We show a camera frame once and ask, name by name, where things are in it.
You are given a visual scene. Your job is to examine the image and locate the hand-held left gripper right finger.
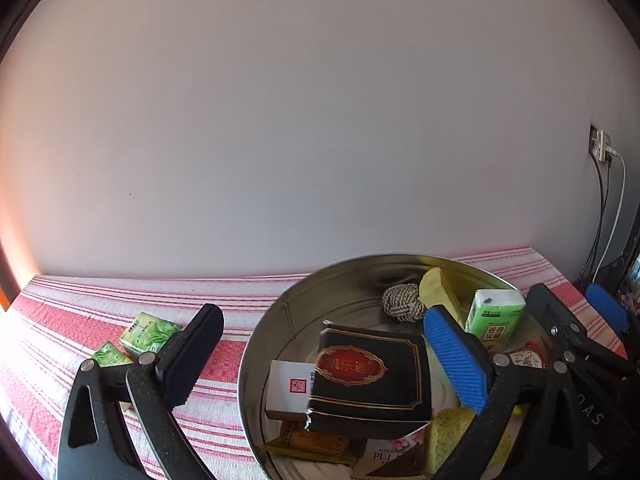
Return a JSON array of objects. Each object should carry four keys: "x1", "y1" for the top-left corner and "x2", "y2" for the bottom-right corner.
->
[{"x1": 424, "y1": 305, "x2": 591, "y2": 480}]

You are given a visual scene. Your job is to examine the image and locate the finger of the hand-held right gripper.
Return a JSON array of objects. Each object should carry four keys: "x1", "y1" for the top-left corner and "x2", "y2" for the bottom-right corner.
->
[
  {"x1": 526, "y1": 283, "x2": 640, "y2": 382},
  {"x1": 586, "y1": 283, "x2": 629, "y2": 332}
]

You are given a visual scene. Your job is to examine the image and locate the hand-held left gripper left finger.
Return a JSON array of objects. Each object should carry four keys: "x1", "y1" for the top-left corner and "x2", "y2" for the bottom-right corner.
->
[{"x1": 57, "y1": 304, "x2": 224, "y2": 480}]

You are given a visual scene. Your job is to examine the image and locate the red snack packet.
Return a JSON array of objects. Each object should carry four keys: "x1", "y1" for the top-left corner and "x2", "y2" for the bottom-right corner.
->
[{"x1": 492, "y1": 337, "x2": 552, "y2": 371}]

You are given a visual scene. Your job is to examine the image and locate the green tissue pack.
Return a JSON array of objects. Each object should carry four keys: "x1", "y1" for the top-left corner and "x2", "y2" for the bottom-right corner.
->
[
  {"x1": 119, "y1": 312, "x2": 185, "y2": 356},
  {"x1": 465, "y1": 289, "x2": 527, "y2": 356},
  {"x1": 91, "y1": 341, "x2": 135, "y2": 368}
]

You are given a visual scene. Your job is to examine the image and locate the plain yellow sponge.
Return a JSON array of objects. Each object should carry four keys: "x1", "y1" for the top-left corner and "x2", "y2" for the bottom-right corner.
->
[{"x1": 419, "y1": 267, "x2": 466, "y2": 328}]

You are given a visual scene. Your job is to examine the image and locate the green speckled yellow sponge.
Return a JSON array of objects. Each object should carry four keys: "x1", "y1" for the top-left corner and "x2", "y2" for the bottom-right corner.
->
[{"x1": 424, "y1": 406, "x2": 513, "y2": 477}]

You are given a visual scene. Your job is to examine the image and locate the grey rope knot ball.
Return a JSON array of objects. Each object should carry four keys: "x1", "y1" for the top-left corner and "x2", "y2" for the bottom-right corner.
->
[{"x1": 382, "y1": 283, "x2": 423, "y2": 322}]

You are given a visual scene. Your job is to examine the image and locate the black box with red emblem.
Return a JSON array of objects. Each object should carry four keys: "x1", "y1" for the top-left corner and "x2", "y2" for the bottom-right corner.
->
[{"x1": 304, "y1": 321, "x2": 433, "y2": 433}]

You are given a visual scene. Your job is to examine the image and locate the white box with red mark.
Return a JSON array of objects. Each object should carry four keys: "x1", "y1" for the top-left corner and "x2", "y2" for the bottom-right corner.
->
[{"x1": 265, "y1": 360, "x2": 318, "y2": 422}]

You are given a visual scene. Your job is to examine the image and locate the round metal tin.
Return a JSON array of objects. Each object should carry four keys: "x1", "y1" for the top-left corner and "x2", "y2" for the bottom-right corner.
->
[{"x1": 237, "y1": 254, "x2": 586, "y2": 480}]

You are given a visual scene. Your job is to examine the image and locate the brown floral snack packet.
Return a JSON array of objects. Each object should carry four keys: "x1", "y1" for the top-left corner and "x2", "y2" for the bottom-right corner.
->
[{"x1": 350, "y1": 434, "x2": 427, "y2": 480}]

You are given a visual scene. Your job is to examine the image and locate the yellow cracker packet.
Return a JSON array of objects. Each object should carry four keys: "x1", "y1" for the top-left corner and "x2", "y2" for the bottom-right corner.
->
[{"x1": 264, "y1": 419, "x2": 362, "y2": 465}]

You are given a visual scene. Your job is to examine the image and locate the black monitor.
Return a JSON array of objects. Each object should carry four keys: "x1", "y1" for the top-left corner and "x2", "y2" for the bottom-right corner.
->
[{"x1": 620, "y1": 234, "x2": 640, "y2": 292}]

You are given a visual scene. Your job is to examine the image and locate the red striped tablecloth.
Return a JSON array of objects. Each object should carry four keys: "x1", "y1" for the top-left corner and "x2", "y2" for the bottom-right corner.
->
[{"x1": 0, "y1": 246, "x2": 591, "y2": 480}]

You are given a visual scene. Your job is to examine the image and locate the black power cable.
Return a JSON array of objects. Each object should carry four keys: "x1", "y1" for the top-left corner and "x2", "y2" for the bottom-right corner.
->
[
  {"x1": 580, "y1": 151, "x2": 603, "y2": 283},
  {"x1": 591, "y1": 159, "x2": 613, "y2": 283}
]

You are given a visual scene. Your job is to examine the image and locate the white charger cable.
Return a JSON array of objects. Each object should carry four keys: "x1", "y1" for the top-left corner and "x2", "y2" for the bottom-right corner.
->
[{"x1": 596, "y1": 149, "x2": 627, "y2": 273}]

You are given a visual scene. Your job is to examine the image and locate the white wall outlet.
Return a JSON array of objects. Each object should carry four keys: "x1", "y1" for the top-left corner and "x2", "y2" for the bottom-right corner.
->
[{"x1": 589, "y1": 124, "x2": 617, "y2": 163}]

